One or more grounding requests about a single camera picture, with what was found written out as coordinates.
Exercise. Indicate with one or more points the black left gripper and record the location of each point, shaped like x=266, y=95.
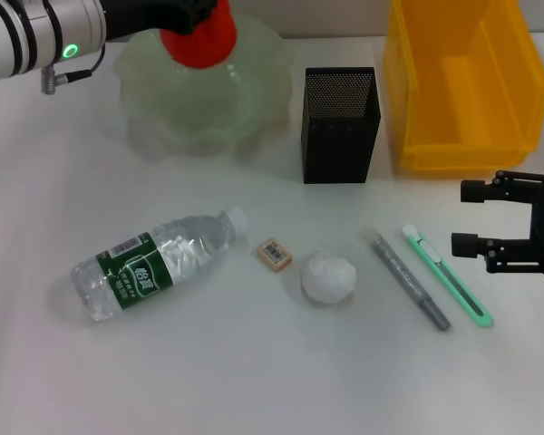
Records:
x=136, y=16

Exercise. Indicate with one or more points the red-orange toy orange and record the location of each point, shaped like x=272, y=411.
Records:
x=204, y=45

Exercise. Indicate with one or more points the mint green utility knife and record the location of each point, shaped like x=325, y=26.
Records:
x=444, y=272

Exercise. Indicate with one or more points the white paper ball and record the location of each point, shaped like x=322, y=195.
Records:
x=328, y=276

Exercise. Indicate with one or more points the beige eraser with barcode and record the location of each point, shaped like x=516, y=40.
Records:
x=275, y=256

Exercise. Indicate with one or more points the clear water bottle green label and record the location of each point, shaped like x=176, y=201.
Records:
x=163, y=263

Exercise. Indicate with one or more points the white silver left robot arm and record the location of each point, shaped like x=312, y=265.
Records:
x=27, y=36

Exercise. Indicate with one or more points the grey marker pen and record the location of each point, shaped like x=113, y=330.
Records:
x=403, y=272

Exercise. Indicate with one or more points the green glass fruit plate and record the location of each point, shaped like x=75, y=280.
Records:
x=208, y=113

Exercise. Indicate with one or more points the black mesh pen holder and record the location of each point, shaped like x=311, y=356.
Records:
x=340, y=149

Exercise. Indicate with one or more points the yellow plastic bin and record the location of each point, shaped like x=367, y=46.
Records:
x=458, y=154

